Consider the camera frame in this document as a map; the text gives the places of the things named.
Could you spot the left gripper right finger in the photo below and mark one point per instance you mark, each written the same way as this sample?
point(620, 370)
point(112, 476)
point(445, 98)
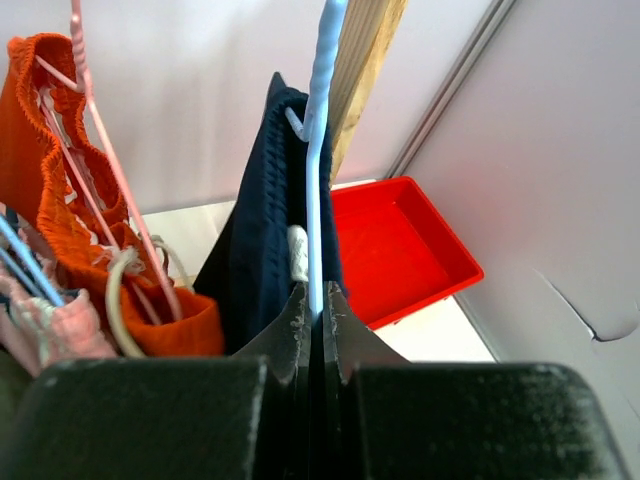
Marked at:
point(391, 418)

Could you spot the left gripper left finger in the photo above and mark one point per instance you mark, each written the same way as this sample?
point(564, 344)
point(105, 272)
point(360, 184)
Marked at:
point(236, 417)

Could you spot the navy blue shorts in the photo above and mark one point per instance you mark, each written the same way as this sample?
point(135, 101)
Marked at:
point(247, 271)

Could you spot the pink shark print shorts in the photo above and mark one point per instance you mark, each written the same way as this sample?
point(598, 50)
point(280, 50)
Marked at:
point(36, 333)

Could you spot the orange shorts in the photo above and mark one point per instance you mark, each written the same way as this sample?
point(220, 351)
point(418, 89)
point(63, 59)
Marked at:
point(63, 186)

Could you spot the pink wire hanger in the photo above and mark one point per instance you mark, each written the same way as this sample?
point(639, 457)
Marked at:
point(83, 83)

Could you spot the light blue wire hanger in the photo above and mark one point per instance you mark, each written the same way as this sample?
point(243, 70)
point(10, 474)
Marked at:
point(311, 129)

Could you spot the red plastic bin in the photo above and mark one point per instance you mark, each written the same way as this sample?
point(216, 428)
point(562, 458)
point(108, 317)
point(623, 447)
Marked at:
point(398, 253)

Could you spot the wooden clothes rack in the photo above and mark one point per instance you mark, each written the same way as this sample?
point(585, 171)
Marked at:
point(368, 30)

